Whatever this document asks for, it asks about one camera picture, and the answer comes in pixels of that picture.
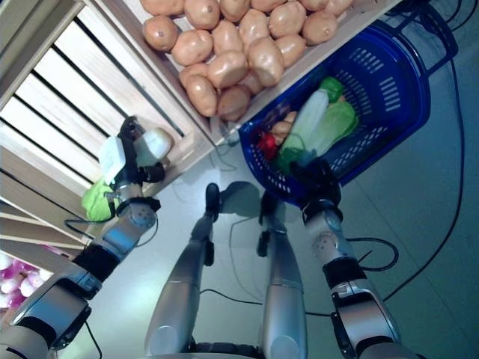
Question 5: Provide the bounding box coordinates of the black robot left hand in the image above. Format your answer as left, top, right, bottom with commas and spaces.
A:
97, 115, 168, 186

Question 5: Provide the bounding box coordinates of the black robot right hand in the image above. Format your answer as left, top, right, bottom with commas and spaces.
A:
290, 159, 342, 210

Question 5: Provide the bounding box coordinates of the green white napa cabbage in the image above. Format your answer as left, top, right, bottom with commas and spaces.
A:
81, 127, 175, 222
275, 89, 330, 171
302, 101, 360, 156

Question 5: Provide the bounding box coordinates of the red tomato in basket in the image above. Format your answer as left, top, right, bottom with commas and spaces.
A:
257, 134, 278, 158

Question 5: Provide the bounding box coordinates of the blue plastic shopping basket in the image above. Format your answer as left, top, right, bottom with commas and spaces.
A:
238, 3, 460, 205

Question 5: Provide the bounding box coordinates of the green bell pepper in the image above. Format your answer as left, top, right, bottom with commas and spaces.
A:
320, 77, 345, 102

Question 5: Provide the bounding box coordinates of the large wooden slat crate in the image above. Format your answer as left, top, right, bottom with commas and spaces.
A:
0, 0, 216, 210

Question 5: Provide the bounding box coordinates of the wooden onion crate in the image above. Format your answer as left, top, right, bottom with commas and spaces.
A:
0, 242, 76, 311

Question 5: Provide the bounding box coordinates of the wooden display shelf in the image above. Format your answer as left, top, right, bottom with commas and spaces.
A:
0, 0, 98, 311

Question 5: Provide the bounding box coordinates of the wooden potato crate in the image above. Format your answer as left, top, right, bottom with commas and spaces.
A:
85, 0, 403, 147

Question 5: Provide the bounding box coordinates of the black robot waist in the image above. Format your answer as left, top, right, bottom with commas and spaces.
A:
186, 342, 263, 359

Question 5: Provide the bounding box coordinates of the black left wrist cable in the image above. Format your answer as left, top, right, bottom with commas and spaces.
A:
64, 192, 120, 240

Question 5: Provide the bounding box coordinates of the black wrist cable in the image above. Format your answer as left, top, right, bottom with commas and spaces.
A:
344, 237, 398, 270
64, 192, 120, 240

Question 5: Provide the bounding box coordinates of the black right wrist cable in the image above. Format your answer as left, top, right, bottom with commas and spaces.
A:
344, 237, 398, 270

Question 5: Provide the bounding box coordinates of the long black floor cable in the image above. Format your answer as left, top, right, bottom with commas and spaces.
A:
383, 55, 463, 302

